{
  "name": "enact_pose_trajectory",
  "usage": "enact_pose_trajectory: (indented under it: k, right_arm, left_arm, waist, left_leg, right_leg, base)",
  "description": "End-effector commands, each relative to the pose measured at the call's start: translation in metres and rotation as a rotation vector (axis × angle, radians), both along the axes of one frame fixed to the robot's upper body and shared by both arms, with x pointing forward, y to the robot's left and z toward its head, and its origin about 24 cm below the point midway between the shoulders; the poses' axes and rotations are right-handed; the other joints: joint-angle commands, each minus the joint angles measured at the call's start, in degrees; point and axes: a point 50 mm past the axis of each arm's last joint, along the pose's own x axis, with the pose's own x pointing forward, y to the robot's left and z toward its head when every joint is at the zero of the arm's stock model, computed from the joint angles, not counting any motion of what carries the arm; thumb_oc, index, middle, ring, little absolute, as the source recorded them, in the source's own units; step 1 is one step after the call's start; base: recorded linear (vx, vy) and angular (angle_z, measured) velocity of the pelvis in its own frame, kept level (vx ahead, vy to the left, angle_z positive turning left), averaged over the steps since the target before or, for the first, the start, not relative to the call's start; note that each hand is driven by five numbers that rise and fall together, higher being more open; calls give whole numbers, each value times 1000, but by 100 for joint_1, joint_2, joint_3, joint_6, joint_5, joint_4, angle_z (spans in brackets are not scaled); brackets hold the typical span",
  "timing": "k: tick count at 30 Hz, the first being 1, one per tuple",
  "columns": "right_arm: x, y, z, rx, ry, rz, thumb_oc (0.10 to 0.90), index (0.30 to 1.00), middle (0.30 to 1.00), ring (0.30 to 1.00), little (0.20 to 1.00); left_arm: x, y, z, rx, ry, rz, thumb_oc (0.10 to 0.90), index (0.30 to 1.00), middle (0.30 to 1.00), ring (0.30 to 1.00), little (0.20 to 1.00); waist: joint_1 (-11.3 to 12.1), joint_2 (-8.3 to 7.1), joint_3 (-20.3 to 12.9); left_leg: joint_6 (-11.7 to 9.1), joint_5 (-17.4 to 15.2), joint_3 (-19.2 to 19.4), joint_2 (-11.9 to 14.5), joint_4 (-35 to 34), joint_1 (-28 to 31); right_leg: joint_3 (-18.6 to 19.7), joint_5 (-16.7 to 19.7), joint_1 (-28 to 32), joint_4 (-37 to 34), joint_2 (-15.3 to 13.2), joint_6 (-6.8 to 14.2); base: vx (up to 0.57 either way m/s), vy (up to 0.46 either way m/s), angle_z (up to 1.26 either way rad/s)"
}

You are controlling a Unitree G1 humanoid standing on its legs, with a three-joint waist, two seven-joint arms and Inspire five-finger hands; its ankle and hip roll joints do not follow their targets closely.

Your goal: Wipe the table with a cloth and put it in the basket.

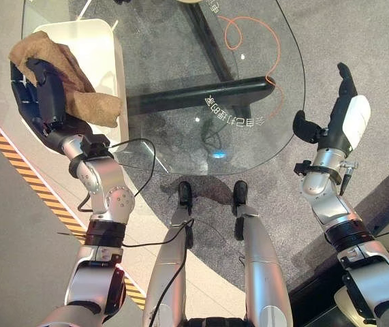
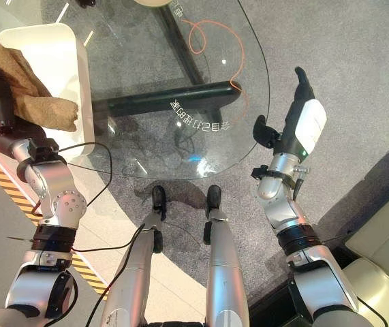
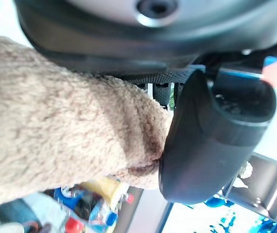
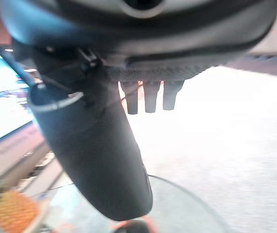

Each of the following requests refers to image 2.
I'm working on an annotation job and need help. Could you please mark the orange cable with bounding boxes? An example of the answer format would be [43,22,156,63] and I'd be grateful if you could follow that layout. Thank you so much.
[180,18,250,124]

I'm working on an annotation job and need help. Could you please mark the silver right robot leg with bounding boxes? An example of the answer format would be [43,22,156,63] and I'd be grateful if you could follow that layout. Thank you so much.
[202,208,250,327]

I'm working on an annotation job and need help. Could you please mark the black body cable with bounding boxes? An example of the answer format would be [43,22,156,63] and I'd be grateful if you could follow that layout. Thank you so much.
[67,220,155,303]

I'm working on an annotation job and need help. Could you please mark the yellow black hazard tape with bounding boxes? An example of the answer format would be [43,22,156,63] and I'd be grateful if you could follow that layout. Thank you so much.
[0,140,110,296]

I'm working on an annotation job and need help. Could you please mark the black table base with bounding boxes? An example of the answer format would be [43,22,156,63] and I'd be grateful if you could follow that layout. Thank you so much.
[90,5,243,136]

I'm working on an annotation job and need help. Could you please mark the dark left robot foot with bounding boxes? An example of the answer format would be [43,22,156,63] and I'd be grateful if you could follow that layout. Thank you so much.
[151,185,168,219]

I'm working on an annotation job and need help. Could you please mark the brown cloth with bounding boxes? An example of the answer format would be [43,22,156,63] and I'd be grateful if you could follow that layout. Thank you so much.
[0,36,80,133]

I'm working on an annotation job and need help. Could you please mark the white plastic basket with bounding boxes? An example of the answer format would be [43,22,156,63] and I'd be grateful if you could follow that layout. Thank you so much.
[0,27,97,159]

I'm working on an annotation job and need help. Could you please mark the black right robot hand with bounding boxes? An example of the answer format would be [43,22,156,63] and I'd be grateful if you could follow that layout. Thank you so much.
[253,66,328,159]

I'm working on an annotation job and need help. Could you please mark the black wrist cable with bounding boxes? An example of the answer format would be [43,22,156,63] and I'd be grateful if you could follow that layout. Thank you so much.
[29,142,114,219]

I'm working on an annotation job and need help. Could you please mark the cream sofa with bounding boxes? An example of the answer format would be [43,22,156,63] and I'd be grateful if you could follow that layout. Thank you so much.
[343,176,389,327]

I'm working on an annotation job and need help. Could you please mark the dark right robot foot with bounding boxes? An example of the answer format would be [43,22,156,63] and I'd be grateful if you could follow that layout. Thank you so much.
[206,185,223,211]

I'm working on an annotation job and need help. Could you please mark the dark robot foot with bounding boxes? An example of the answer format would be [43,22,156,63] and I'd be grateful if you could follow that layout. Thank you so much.
[206,185,223,211]
[151,185,168,219]

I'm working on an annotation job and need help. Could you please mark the cream round object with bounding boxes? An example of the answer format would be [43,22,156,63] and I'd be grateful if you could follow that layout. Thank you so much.
[134,0,172,8]

